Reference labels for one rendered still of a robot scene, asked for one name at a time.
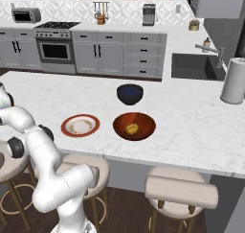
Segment plant in gold pot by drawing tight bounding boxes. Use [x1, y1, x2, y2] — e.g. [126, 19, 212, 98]
[188, 18, 201, 32]

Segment grey base cupboard run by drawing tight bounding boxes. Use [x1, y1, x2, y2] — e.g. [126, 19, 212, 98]
[0, 28, 42, 71]
[71, 30, 168, 82]

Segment grey toaster oven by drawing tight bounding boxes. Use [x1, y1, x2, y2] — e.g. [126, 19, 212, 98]
[11, 7, 42, 24]

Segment steel stove with oven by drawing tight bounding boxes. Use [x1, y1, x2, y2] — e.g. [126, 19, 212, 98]
[33, 21, 81, 75]

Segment white soap bottle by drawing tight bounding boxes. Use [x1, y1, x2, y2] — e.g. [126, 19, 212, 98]
[203, 36, 212, 54]

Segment yellow squash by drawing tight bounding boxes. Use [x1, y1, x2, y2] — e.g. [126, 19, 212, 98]
[124, 123, 141, 136]

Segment brown wooden plate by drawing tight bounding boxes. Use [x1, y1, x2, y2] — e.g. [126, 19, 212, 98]
[112, 111, 157, 142]

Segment grey metal tap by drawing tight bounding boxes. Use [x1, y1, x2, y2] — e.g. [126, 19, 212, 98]
[194, 43, 226, 69]

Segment dark blue bowl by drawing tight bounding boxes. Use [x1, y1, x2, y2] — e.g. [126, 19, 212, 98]
[116, 83, 145, 106]

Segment grey coffee machine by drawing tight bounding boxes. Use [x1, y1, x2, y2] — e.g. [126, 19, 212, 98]
[142, 3, 158, 28]

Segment grey wall cupboard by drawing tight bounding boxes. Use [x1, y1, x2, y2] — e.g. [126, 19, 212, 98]
[186, 0, 245, 20]

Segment white paper towel roll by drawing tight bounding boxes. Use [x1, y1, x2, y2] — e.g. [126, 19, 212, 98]
[219, 57, 245, 105]

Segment dark grey sink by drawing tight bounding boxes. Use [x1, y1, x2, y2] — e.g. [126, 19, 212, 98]
[170, 52, 226, 82]

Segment beige round stool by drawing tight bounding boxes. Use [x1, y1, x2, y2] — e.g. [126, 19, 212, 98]
[0, 140, 36, 232]
[144, 166, 220, 233]
[56, 153, 110, 233]

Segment rail with hanging tools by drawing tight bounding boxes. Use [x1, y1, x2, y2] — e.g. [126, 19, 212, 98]
[92, 0, 110, 20]

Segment red-rimmed white plate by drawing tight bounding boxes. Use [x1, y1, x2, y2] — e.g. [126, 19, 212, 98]
[60, 113, 101, 138]

